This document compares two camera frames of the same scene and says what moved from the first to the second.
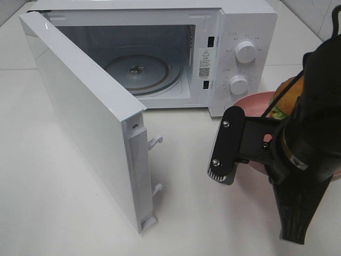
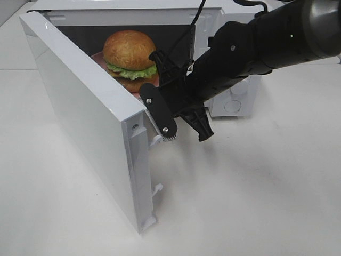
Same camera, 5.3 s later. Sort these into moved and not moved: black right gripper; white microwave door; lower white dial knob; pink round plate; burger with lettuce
Moved: burger with lettuce; pink round plate; black right gripper
Not moved: lower white dial knob; white microwave door
